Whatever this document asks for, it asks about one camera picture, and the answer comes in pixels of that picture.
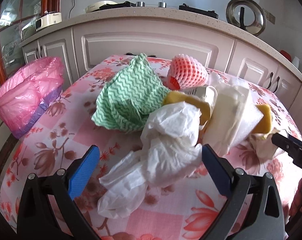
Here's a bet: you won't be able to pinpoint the white pan on stove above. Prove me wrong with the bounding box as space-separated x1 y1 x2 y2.
85 0 117 14

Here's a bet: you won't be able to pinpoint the green zigzag cleaning cloth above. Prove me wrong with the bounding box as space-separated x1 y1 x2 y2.
91 53 170 133

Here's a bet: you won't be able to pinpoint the steel pot lid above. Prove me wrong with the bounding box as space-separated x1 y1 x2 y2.
226 0 266 36

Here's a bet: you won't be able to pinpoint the crumpled white plastic bag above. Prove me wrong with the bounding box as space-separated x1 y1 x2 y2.
97 101 202 219

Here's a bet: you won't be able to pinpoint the pink lined trash bin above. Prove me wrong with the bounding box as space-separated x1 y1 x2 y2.
0 56 64 139

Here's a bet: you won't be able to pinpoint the wall power socket right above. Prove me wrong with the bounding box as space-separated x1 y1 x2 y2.
263 8 276 24

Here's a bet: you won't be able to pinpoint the red bowl on counter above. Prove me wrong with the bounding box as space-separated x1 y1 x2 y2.
280 50 292 62

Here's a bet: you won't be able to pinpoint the crushed white paper cup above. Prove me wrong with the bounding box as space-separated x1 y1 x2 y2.
181 86 218 117

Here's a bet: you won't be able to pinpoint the black gas stove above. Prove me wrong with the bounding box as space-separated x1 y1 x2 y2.
100 0 219 20

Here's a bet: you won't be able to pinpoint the white small kitchen appliance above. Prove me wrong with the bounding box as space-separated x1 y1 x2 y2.
35 12 62 31

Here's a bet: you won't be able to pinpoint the yellow sponge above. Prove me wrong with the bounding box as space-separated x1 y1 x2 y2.
162 90 212 126
251 104 272 134

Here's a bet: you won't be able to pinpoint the wooden framed glass door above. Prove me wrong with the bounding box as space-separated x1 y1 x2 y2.
0 0 60 84

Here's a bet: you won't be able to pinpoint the pink floral tablecloth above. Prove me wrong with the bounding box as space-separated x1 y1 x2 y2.
0 54 302 239

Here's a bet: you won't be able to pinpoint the white ceramic jug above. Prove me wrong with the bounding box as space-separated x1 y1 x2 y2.
292 56 299 68

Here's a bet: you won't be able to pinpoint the white kitchen base cabinets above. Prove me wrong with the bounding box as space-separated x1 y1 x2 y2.
20 7 302 134

